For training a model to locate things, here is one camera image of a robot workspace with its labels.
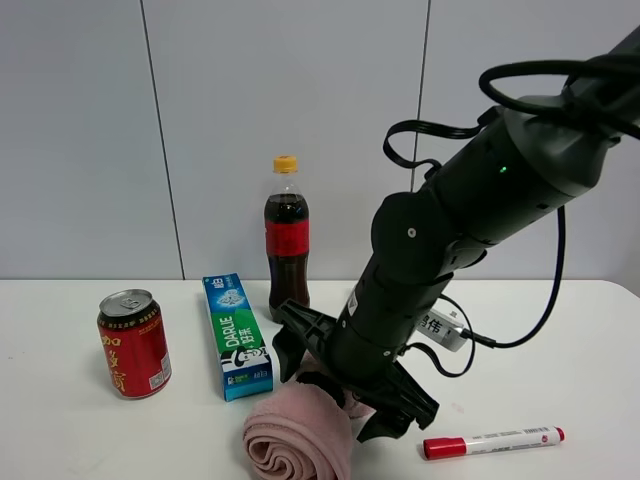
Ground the white labelled usb adapter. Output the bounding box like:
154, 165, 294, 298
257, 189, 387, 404
416, 308, 468, 352

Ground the red herbal tea can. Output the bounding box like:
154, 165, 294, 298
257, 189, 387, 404
97, 288, 172, 399

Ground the red whiteboard marker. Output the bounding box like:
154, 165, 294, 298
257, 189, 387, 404
423, 426, 565, 460

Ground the pink towel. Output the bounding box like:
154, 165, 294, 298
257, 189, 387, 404
242, 353, 373, 479

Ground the green blue toothpaste box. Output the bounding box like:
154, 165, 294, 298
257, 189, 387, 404
202, 273, 274, 402

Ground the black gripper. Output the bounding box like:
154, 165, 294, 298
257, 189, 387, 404
272, 300, 439, 443

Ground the cola bottle yellow cap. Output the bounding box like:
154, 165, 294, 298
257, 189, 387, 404
264, 156, 310, 323

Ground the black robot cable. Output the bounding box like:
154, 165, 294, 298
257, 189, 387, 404
382, 49, 640, 379

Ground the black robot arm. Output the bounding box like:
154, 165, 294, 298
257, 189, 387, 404
273, 32, 639, 441

